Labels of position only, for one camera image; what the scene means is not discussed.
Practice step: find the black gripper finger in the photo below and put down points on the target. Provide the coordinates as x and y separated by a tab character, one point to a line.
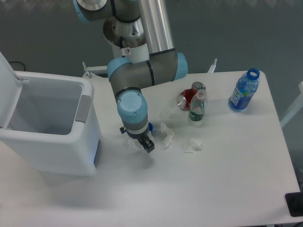
147	143

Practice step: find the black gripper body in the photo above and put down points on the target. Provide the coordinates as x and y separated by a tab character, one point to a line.
141	134

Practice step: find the paper ball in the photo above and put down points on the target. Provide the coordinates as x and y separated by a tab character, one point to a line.
134	144
194	145
169	135

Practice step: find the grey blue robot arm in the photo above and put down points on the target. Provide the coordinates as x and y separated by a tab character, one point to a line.
164	64

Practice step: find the blue bottle cap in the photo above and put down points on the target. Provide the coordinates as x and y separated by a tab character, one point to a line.
150	127

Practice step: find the crushed red soda can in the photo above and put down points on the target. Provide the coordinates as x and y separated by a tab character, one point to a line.
185	97

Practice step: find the clear green label bottle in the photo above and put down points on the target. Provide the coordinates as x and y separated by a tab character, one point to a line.
197	106

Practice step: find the white trash bin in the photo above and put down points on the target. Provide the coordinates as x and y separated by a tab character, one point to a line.
49	120

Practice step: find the blue plastic bottle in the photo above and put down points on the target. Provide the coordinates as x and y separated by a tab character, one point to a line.
245	89

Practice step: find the black device at edge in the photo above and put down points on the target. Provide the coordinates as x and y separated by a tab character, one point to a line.
294	202

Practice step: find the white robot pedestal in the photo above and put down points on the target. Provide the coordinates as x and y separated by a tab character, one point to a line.
127	40

